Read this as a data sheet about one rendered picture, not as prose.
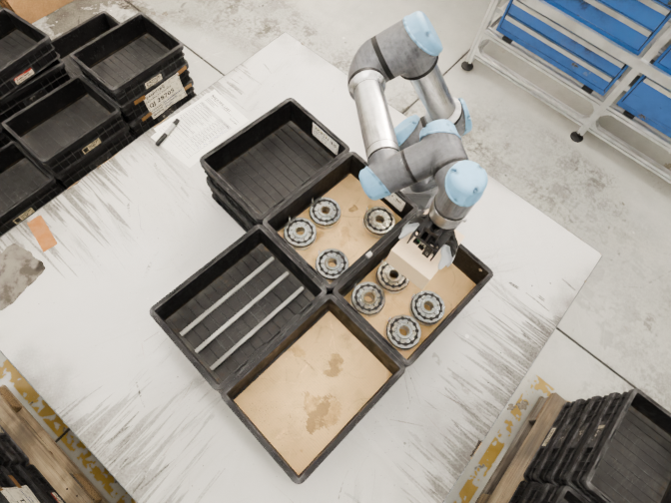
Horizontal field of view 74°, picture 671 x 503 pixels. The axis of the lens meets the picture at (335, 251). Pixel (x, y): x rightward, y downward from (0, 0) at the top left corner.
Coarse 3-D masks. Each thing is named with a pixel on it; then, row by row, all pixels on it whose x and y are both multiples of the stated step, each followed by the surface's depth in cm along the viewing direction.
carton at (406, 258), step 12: (396, 252) 112; (408, 252) 112; (420, 252) 112; (396, 264) 116; (408, 264) 111; (420, 264) 111; (432, 264) 111; (408, 276) 116; (420, 276) 111; (420, 288) 116
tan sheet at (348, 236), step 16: (352, 176) 155; (336, 192) 152; (352, 192) 153; (352, 208) 150; (368, 208) 151; (352, 224) 148; (320, 240) 144; (336, 240) 145; (352, 240) 145; (368, 240) 146; (304, 256) 142; (352, 256) 143
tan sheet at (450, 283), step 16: (448, 272) 143; (352, 288) 138; (416, 288) 140; (432, 288) 141; (448, 288) 141; (464, 288) 141; (384, 304) 137; (400, 304) 138; (448, 304) 139; (368, 320) 135; (384, 320) 135; (384, 336) 133; (400, 352) 132
